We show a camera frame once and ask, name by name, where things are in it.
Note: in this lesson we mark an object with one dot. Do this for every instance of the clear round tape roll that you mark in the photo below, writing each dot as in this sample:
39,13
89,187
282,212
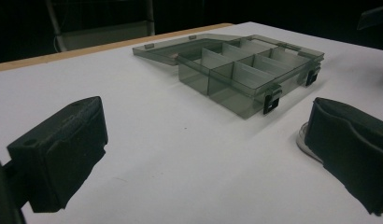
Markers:
303,143

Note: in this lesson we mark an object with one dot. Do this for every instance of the metal stand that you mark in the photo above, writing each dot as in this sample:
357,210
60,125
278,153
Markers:
99,29

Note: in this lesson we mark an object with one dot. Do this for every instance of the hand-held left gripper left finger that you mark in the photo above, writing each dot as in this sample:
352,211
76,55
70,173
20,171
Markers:
65,149

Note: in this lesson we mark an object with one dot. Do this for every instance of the smoky transparent compartment storage box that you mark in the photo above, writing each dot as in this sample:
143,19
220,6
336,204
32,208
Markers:
242,71

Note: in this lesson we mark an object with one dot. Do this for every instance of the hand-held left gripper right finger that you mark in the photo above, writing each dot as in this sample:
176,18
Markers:
351,146

